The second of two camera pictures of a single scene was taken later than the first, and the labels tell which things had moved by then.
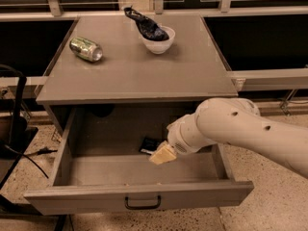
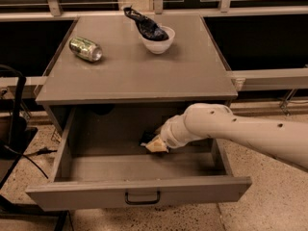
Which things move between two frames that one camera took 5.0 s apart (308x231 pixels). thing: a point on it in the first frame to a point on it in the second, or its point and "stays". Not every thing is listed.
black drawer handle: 149,207 to 141,202
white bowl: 161,46 stays
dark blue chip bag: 149,29 stays
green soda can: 86,49 stays
